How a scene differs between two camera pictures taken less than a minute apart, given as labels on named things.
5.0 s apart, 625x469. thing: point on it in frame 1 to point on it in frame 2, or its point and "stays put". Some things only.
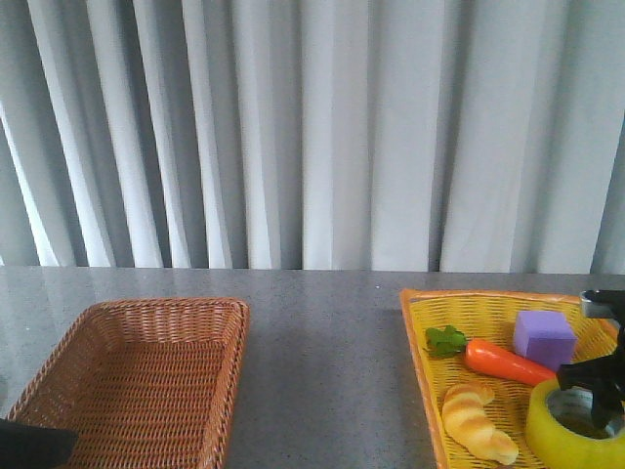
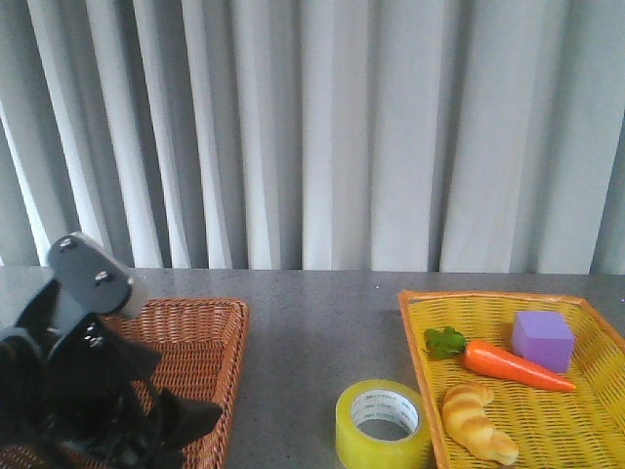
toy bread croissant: x=465 y=417 stays put
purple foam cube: x=545 y=338 stays put
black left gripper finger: x=27 y=447 to x=180 y=421
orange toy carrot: x=485 y=357 stays put
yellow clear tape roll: x=554 y=447 to x=382 y=424
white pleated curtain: x=408 y=136 stays put
